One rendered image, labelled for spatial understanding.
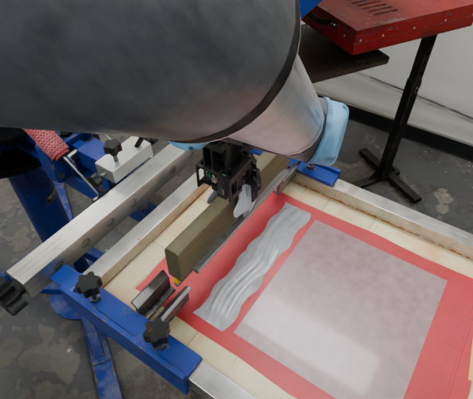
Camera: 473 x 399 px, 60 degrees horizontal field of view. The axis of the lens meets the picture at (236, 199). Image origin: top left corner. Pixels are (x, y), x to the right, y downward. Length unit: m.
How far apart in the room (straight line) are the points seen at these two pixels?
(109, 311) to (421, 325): 0.58
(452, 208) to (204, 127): 2.46
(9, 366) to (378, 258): 1.57
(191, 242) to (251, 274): 0.22
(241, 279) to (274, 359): 0.17
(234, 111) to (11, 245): 2.29
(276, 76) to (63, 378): 1.81
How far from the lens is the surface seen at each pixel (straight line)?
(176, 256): 0.67
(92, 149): 1.08
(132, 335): 0.77
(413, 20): 1.66
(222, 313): 0.81
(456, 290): 0.96
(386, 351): 0.83
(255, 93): 0.16
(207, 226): 0.71
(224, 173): 0.67
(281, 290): 0.85
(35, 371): 1.98
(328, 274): 0.89
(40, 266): 0.86
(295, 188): 1.05
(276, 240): 0.92
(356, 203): 1.01
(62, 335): 2.01
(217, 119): 0.15
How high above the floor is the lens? 1.68
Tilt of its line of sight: 46 degrees down
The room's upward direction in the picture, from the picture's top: straight up
